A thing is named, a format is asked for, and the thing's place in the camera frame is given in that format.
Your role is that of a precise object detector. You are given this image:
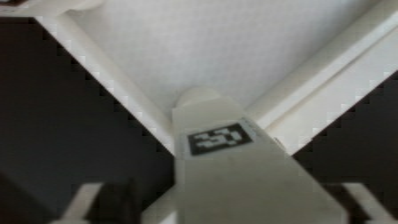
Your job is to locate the white desk top tray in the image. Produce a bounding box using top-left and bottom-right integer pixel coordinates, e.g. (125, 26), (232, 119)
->
(0, 0), (398, 149)

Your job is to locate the white front barrier wall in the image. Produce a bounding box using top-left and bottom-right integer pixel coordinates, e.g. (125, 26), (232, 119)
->
(143, 87), (359, 224)

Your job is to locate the white desk leg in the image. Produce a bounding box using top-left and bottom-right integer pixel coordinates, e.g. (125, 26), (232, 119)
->
(173, 87), (349, 224)

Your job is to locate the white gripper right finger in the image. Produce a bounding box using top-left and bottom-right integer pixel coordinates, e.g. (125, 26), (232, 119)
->
(324, 182), (398, 224)

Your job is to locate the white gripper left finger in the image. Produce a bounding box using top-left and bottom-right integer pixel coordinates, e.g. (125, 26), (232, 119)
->
(52, 179), (144, 224)

